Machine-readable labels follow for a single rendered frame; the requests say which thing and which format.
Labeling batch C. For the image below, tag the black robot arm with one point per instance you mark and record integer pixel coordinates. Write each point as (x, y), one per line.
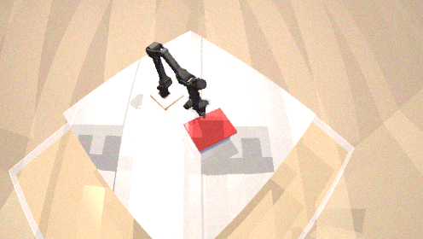
(188, 80)

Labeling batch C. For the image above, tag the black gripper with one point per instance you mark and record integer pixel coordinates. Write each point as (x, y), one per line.
(200, 106)

